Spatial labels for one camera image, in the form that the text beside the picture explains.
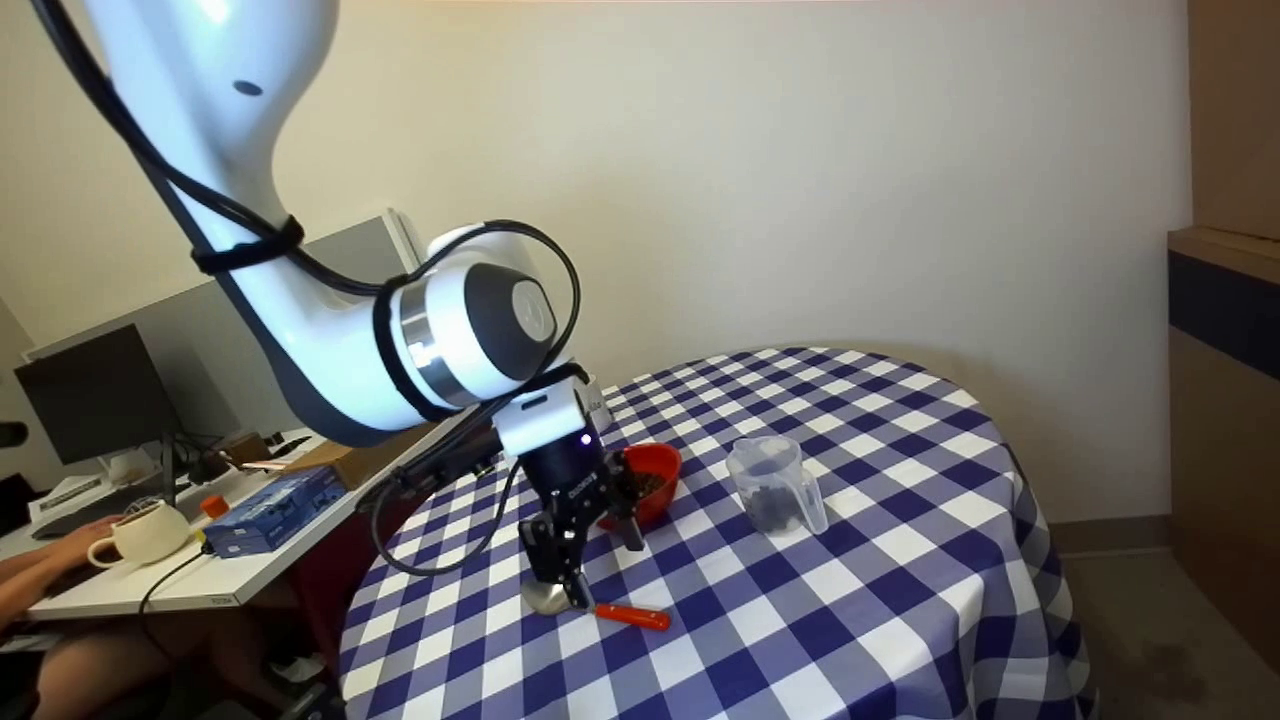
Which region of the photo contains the black keyboard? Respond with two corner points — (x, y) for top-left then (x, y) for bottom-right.
(31, 482), (175, 545)

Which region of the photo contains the white device under monitor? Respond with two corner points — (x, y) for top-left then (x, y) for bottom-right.
(24, 468), (113, 527)

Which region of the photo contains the person right forearm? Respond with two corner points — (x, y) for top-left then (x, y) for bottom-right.
(0, 538), (62, 632)

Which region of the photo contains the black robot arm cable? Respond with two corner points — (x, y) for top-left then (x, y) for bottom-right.
(31, 0), (591, 579)

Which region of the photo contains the white desk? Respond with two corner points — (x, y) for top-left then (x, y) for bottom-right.
(0, 396), (493, 628)

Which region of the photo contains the person leg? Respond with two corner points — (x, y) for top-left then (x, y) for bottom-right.
(31, 623), (175, 720)

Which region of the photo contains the long cardboard box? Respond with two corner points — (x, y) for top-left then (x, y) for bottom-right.
(270, 430), (415, 490)

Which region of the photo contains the person right hand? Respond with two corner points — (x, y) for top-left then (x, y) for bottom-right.
(37, 516), (129, 584)

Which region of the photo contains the black desk cable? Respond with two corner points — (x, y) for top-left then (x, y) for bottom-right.
(136, 522), (217, 623)

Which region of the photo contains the black computer monitor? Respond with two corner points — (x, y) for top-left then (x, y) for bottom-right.
(12, 321), (179, 470)

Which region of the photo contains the blue box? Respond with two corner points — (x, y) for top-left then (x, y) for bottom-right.
(198, 464), (353, 560)

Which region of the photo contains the orange bowl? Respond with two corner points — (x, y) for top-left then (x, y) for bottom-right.
(614, 439), (688, 531)

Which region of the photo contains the transparent plastic cup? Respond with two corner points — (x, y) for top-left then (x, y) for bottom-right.
(722, 430), (832, 538)

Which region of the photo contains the wooden cabinet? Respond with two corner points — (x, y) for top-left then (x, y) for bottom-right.
(1168, 0), (1280, 672)

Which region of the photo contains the grey desk divider panel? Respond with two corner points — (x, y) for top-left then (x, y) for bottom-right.
(24, 208), (433, 444)

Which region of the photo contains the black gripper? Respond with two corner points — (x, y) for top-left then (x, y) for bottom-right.
(510, 423), (651, 611)

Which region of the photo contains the metal spoon with orange handle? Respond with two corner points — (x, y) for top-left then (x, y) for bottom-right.
(519, 571), (674, 634)

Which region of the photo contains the cream cup with handle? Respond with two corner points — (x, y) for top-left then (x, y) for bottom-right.
(85, 495), (195, 575)

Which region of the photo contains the blue white checkered tablecloth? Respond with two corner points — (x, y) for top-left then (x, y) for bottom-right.
(330, 344), (1100, 720)

